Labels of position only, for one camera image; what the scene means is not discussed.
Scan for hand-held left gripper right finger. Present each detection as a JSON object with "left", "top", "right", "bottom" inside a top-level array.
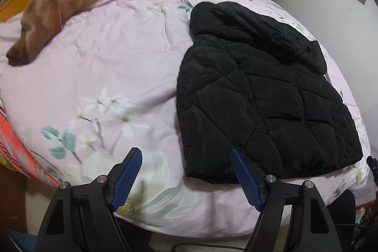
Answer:
[{"left": 231, "top": 148, "right": 343, "bottom": 252}]

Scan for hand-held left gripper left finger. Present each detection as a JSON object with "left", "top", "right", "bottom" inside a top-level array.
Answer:
[{"left": 35, "top": 147, "right": 143, "bottom": 252}]

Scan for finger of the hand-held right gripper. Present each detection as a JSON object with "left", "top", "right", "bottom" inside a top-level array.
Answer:
[{"left": 367, "top": 155, "right": 378, "bottom": 183}]

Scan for black puffer jacket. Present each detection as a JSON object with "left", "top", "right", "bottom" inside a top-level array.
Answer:
[{"left": 176, "top": 1, "right": 364, "bottom": 184}]

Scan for red plaid sheet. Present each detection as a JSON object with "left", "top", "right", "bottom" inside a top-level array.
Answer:
[{"left": 0, "top": 104, "right": 60, "bottom": 188}]

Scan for pink floral duvet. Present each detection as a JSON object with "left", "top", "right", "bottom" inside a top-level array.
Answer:
[{"left": 0, "top": 0, "right": 371, "bottom": 239}]

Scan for brown dog print blanket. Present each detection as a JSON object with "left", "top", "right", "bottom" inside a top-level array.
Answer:
[{"left": 6, "top": 0, "right": 192, "bottom": 66}]

